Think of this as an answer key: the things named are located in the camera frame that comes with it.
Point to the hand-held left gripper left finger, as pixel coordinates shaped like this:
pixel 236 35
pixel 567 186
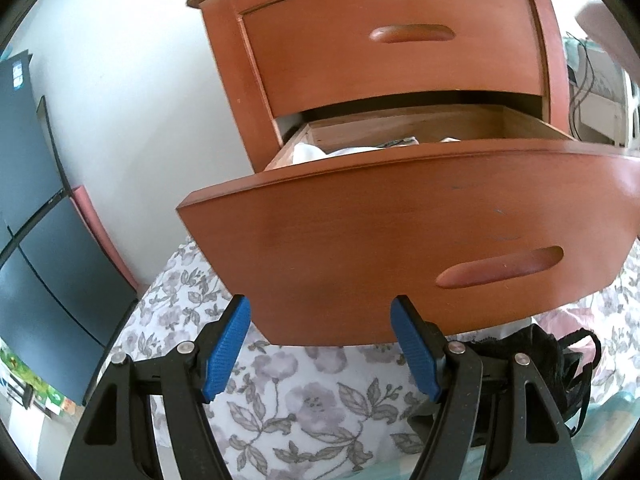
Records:
pixel 225 350

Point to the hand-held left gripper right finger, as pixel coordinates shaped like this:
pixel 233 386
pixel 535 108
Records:
pixel 415 347

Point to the wooden drawer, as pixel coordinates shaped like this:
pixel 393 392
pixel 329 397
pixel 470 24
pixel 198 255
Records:
pixel 375 240
pixel 400 75

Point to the black lace underwear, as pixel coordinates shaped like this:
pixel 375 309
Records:
pixel 540 360

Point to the white clothes pile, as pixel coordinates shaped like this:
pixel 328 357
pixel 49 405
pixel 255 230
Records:
pixel 350 152

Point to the pale pink underwear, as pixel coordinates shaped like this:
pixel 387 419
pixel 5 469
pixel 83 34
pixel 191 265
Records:
pixel 605 27

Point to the wooden closed drawer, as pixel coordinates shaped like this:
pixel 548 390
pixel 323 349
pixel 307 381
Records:
pixel 400 75

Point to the floral blanket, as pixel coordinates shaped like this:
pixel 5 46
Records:
pixel 310 400

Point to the pink folded board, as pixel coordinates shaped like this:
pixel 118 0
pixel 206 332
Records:
pixel 100 240

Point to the green cartons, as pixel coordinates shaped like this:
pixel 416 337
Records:
pixel 30 375

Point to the wooden nightstand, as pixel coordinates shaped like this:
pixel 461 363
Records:
pixel 225 60

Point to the teal towel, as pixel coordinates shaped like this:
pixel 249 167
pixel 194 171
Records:
pixel 572 60

